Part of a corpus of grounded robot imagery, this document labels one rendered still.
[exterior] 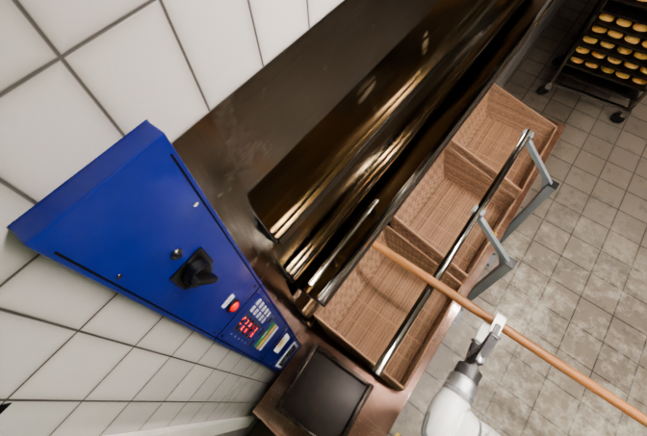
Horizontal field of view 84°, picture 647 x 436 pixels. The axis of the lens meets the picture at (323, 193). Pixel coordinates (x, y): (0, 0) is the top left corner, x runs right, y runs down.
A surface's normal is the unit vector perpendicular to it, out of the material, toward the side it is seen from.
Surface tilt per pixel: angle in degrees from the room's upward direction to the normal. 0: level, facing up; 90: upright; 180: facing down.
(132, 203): 90
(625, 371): 0
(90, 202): 90
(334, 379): 0
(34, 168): 90
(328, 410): 0
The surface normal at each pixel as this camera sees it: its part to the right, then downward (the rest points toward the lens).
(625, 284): -0.04, -0.50
